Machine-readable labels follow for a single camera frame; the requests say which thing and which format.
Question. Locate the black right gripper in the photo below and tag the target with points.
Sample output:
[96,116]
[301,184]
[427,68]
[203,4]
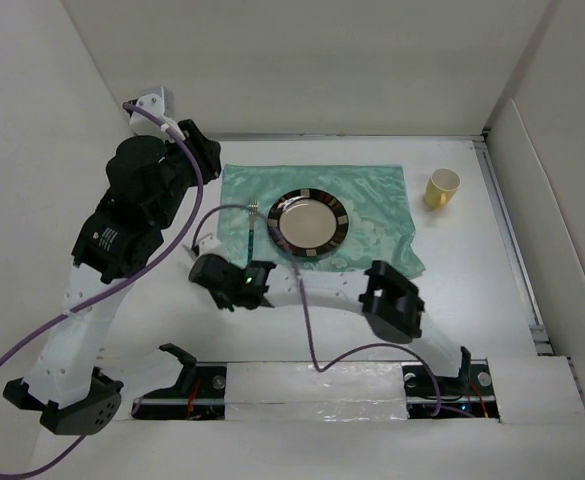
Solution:
[223,300]

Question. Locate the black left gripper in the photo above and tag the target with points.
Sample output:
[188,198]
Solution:
[208,150]

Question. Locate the fork with green handle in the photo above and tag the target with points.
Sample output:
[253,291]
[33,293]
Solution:
[253,214]

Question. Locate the dark rimmed dinner plate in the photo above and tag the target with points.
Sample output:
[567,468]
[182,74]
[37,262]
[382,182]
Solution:
[308,223]

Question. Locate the green patterned cloth placemat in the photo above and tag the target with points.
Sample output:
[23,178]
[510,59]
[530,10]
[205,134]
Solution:
[375,199]

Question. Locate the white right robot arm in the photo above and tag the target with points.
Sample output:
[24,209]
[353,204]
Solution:
[388,301]

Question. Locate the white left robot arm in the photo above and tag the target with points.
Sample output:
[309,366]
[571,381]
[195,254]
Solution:
[64,385]

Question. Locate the yellow mug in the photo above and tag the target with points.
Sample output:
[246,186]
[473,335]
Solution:
[441,188]

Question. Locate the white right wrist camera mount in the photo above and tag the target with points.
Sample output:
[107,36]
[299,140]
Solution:
[208,245]

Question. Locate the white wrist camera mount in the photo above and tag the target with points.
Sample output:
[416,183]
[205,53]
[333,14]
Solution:
[208,245]
[158,101]

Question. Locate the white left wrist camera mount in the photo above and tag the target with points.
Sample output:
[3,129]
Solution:
[158,101]

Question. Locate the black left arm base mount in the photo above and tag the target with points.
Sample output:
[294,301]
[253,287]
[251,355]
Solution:
[198,393]

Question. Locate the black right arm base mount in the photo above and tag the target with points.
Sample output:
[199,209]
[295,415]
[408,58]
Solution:
[470,395]

